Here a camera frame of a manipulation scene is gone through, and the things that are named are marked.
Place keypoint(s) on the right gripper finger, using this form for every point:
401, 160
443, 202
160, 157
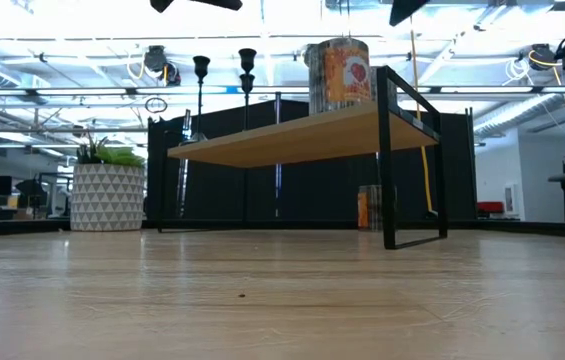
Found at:
404, 10

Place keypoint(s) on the short black candlestick holder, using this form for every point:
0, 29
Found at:
247, 82

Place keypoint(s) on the long ceiling light bar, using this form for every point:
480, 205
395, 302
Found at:
187, 90

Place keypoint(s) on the silver metal pole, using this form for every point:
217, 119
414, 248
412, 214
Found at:
278, 190
183, 170

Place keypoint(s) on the black partition screen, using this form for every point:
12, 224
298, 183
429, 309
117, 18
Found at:
312, 190

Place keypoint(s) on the white triangle-pattern planter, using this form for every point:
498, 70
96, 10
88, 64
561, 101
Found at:
107, 200

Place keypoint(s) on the red seat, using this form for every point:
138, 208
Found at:
490, 207

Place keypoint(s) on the wooden shelf black metal frame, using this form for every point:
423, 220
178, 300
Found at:
302, 137

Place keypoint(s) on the white wall box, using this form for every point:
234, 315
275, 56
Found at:
510, 199

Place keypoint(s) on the black table border rail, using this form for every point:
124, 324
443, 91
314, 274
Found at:
2, 227

